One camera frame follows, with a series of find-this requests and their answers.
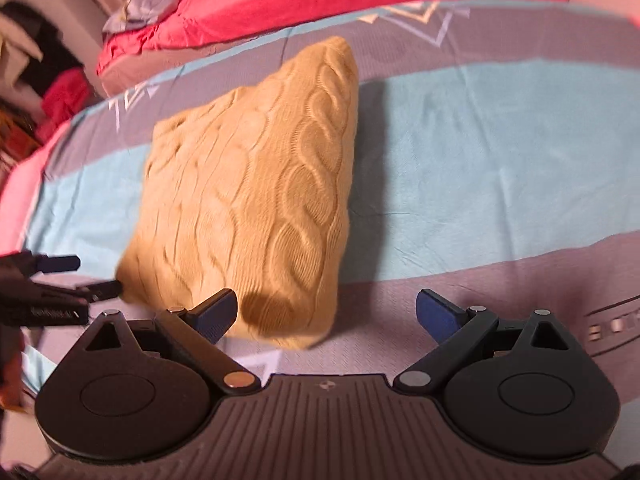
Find dark hanging clothes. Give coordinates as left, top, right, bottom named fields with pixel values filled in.
left=0, top=0, right=84, bottom=97

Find tan cable-knit sweater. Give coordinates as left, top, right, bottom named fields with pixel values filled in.
left=116, top=36, right=360, bottom=351

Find pile of red clothes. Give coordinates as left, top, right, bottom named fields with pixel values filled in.
left=42, top=67, right=99, bottom=127

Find wooden cabinet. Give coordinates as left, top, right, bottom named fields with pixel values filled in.
left=0, top=105, right=43, bottom=167

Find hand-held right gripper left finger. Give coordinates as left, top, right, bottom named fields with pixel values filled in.
left=82, top=288, right=263, bottom=395

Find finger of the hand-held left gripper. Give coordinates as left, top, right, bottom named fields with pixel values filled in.
left=27, top=255, right=82, bottom=275
left=75, top=280, right=124, bottom=305

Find grey embossed mattress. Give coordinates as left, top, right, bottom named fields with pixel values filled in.
left=102, top=42, right=236, bottom=98

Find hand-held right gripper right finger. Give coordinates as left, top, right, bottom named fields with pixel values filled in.
left=392, top=288, right=583, bottom=398

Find pink blanket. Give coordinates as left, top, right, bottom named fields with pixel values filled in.
left=0, top=105, right=108, bottom=256

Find crumpled blue grey cloth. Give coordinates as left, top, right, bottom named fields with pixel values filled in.
left=102, top=0, right=182, bottom=34

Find blue grey printed blanket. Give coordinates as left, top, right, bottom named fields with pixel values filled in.
left=0, top=0, right=640, bottom=411

